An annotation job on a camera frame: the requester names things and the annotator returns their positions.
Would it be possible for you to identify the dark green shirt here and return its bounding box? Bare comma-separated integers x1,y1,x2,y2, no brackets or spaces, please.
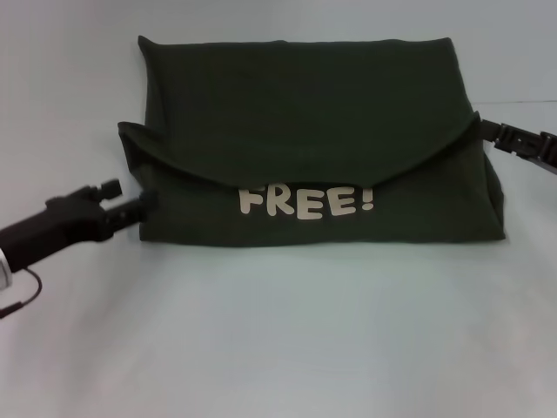
117,34,508,256

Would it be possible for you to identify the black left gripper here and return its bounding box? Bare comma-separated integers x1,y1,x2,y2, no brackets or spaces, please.
0,177,161,274

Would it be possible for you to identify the left gripper cable with connector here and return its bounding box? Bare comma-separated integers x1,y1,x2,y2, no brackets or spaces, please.
0,267,44,321

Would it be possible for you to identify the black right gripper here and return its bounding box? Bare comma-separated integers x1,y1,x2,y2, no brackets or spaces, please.
476,111,557,174

